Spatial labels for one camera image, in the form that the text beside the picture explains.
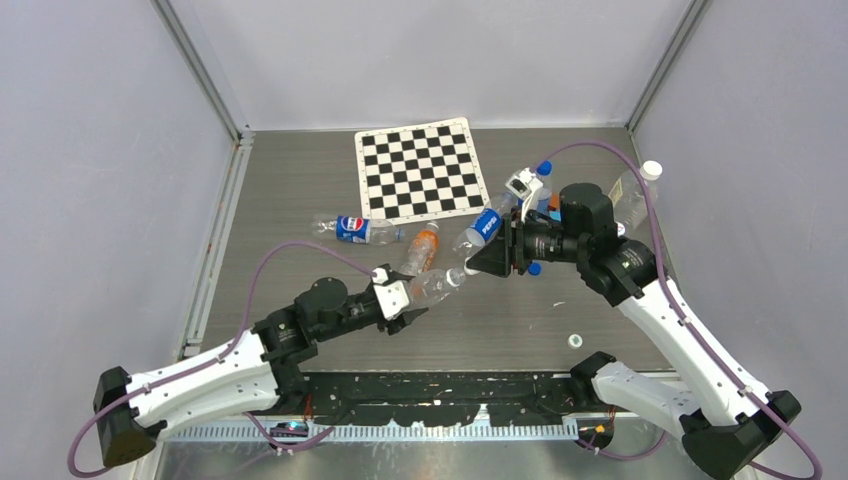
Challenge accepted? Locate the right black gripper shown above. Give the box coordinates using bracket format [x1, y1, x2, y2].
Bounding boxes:
[467, 205, 587, 277]

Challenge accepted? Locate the clear Pepsi bottle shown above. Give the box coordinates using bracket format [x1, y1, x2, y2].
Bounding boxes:
[535, 173, 552, 215]

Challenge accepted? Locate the white blue bottle cap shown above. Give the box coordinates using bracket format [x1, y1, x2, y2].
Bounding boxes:
[463, 262, 481, 276]

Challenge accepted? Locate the clear plastic bottle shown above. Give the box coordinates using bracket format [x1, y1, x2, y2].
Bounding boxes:
[407, 268, 467, 310]

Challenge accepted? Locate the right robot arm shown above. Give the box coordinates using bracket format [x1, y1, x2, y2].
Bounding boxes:
[468, 183, 801, 479]

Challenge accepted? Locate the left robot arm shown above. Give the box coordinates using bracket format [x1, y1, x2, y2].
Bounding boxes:
[93, 274, 426, 468]

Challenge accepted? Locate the blue label Pepsi bottle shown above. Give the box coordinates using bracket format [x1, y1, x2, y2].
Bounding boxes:
[453, 191, 517, 259]

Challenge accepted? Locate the crushed Pepsi bottle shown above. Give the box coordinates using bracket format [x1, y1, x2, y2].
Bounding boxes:
[311, 215, 405, 246]

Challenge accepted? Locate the orange drink bottle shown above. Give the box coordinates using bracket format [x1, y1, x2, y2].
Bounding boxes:
[398, 221, 439, 277]

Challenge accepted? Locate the white green bottle cap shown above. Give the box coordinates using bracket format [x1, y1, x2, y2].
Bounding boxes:
[567, 334, 583, 349]

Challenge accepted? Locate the tall bottle white cap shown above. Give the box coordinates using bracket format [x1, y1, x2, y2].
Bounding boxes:
[606, 160, 664, 234]

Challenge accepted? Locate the checkerboard mat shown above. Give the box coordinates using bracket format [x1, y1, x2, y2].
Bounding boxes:
[354, 117, 490, 225]

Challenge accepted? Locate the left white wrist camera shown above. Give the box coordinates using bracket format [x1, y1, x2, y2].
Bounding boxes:
[372, 266, 411, 321]

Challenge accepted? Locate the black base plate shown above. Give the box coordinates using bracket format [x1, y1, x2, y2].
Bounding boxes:
[270, 371, 617, 448]

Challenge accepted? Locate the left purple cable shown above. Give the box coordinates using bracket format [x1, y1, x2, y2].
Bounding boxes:
[66, 240, 382, 480]

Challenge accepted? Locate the purple cable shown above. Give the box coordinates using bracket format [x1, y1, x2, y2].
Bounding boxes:
[66, 240, 382, 480]
[529, 140, 824, 480]

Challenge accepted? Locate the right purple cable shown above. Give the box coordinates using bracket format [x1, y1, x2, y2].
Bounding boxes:
[529, 140, 824, 480]

